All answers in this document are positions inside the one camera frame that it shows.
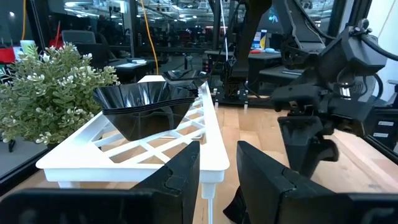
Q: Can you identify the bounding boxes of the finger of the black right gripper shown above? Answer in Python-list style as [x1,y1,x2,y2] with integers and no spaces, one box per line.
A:
[321,136,340,163]
[277,117,327,179]

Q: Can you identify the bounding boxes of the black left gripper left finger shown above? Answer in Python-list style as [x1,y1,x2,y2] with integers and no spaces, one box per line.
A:
[132,141,201,224]

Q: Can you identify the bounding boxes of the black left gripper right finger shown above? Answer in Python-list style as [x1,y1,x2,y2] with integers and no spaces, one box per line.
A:
[236,141,349,224]

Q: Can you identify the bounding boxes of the black wavy square plate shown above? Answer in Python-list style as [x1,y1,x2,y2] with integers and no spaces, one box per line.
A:
[92,81,200,110]
[99,97,197,113]
[101,98,197,114]
[102,100,196,141]

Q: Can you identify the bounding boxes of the small black square plate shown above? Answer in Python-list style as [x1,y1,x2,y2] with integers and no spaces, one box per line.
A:
[167,79,201,96]

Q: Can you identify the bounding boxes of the black case with white labels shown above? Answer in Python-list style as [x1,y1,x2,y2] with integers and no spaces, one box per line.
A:
[369,104,398,152]

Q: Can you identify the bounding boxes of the blue and yellow box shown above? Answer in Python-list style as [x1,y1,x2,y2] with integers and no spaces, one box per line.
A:
[252,29,269,50]

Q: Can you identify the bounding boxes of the black side table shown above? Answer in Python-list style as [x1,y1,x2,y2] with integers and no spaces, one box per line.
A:
[107,57,158,83]

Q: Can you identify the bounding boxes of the potted green artificial plant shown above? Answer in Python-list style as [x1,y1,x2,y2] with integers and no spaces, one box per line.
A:
[0,42,121,147]

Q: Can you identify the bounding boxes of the grey office chair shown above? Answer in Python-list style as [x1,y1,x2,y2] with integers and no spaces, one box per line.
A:
[61,29,109,70]

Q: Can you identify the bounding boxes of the pale green cup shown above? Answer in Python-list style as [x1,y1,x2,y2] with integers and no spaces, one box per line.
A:
[19,39,37,55]

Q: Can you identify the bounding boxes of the red container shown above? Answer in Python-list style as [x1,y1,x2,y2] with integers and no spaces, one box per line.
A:
[0,46,16,65]

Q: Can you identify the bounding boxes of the white wire rack shelf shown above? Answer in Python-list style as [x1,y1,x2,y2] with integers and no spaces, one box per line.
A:
[35,74,231,224]

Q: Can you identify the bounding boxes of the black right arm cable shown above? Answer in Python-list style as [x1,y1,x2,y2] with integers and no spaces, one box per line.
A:
[360,32,398,62]

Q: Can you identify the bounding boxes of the white hanging cable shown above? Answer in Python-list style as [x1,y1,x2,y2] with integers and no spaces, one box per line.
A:
[219,0,230,62]

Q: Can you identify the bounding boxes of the yellow extension cable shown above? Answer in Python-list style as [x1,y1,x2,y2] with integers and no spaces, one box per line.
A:
[139,0,160,75]

